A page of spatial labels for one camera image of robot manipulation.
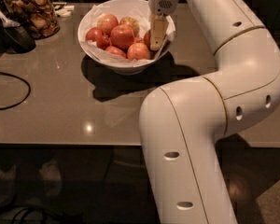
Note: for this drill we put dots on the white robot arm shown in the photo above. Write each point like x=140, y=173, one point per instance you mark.
x=180, y=122

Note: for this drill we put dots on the black round appliance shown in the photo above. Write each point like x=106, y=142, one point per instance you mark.
x=17, y=40

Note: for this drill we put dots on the white shoe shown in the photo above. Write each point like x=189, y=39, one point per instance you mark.
x=52, y=179
x=7, y=186

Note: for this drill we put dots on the white spoon handle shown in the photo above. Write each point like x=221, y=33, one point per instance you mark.
x=8, y=23

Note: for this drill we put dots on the white items on table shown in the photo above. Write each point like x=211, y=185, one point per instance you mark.
x=64, y=11

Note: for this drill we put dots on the yellowish apple at back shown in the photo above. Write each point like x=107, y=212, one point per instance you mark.
x=133, y=23

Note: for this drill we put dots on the right white shoe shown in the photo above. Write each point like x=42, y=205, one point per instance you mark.
x=52, y=179

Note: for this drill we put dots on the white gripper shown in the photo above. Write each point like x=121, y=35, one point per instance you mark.
x=160, y=4

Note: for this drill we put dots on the glass jar of dried chips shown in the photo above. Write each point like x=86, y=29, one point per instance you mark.
x=38, y=16

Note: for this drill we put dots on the left white shoe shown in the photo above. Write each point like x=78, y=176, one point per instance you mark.
x=7, y=186

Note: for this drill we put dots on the small red apple behind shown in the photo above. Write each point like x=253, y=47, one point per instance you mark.
x=138, y=40

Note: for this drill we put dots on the large red apple centre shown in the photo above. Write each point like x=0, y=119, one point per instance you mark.
x=122, y=36

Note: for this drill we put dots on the small red apple left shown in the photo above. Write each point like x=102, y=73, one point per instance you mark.
x=103, y=42

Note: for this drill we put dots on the white ceramic bowl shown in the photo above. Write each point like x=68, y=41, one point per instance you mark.
x=127, y=66

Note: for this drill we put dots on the small red apple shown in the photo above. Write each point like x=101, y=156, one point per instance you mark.
x=103, y=42
x=138, y=40

